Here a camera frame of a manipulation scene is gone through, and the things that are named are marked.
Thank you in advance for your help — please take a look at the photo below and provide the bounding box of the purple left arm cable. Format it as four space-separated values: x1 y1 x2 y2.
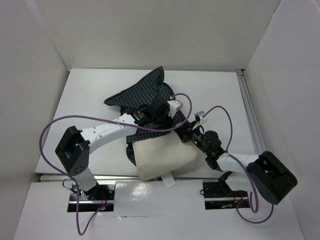
39 92 193 236

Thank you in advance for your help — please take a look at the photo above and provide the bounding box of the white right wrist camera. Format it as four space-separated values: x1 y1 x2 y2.
194 111 208 128

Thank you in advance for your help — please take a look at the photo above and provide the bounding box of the cream white pillow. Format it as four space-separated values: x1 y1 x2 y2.
132 131 198 181

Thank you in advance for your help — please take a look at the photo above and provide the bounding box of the aluminium side rail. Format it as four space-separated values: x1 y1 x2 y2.
235 69 266 154

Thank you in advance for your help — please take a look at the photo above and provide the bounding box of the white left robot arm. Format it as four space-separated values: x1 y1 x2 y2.
55 97 183 200

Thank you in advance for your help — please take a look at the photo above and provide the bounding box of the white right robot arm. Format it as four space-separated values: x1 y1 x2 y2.
175 122 298 205

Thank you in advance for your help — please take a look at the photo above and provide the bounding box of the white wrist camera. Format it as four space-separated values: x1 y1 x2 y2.
167 100 183 112
194 111 208 128

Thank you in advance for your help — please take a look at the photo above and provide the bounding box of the aluminium front rail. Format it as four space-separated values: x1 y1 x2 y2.
39 174 219 182

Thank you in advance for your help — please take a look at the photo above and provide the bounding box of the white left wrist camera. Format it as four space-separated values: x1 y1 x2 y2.
167 100 183 112

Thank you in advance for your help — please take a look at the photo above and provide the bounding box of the dark plaid pillowcase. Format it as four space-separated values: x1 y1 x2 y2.
104 66 174 165

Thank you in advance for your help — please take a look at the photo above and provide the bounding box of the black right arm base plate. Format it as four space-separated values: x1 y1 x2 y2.
199 171 250 210

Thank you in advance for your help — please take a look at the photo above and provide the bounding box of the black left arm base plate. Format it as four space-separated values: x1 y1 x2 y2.
62 178 116 213

